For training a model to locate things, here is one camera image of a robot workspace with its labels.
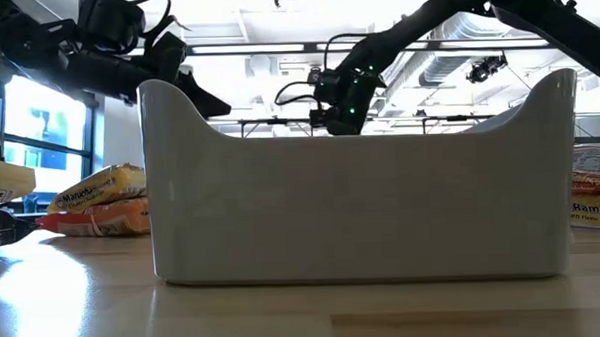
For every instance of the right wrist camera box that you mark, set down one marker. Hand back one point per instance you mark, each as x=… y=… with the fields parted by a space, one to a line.
x=319 y=83

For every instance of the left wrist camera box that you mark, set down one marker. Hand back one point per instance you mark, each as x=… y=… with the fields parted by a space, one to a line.
x=110 y=20

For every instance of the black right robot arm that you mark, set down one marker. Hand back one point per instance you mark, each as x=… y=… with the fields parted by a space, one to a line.
x=405 y=35

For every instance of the black ceiling spotlight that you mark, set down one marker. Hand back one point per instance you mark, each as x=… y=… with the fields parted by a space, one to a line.
x=486 y=68

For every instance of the ceiling light bar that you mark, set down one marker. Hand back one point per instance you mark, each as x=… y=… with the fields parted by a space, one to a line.
x=251 y=48

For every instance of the large black-framed window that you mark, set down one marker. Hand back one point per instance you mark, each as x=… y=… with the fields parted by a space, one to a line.
x=43 y=127

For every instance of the grey plastic bin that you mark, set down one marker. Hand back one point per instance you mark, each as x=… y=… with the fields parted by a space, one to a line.
x=361 y=201

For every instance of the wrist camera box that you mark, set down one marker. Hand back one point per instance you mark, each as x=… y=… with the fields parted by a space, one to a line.
x=319 y=83
x=110 y=20

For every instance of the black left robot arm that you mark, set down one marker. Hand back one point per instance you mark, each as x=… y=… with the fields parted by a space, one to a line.
x=36 y=52

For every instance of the silver ventilation duct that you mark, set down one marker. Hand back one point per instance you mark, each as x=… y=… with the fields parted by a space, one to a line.
x=446 y=71

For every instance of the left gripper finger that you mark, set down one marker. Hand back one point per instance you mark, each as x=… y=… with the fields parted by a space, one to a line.
x=208 y=104

